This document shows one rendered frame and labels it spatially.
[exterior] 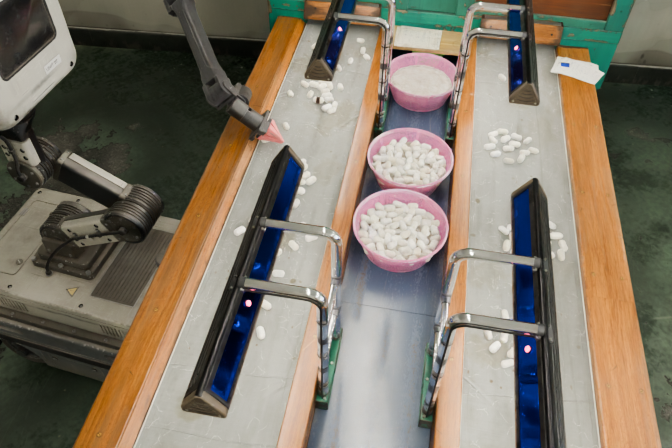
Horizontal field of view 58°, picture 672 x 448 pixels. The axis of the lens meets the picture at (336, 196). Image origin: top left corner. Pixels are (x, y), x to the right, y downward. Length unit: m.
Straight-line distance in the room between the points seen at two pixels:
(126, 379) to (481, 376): 0.81
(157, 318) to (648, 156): 2.57
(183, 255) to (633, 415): 1.14
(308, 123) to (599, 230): 0.95
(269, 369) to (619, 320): 0.86
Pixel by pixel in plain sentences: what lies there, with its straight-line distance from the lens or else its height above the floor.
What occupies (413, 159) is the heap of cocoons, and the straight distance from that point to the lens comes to 1.93.
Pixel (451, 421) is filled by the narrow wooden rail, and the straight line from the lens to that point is 1.42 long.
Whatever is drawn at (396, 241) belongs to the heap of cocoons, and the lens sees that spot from 1.70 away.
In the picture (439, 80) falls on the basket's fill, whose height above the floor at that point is 0.73.
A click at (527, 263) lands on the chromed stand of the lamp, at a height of 1.12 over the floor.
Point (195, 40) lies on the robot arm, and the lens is 1.97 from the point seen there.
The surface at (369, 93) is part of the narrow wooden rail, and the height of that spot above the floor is 0.76.
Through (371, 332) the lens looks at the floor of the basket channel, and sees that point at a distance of 1.60.
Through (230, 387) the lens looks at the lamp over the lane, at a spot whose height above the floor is 1.06.
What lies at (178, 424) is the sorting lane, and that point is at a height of 0.74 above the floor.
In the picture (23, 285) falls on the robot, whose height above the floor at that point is 0.47.
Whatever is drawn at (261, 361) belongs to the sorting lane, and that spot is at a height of 0.74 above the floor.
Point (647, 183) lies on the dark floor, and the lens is 3.25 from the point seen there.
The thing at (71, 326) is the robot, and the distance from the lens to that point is 2.13.
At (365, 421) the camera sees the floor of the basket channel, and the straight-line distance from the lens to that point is 1.49.
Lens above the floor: 2.05
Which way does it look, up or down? 47 degrees down
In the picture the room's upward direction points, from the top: 1 degrees clockwise
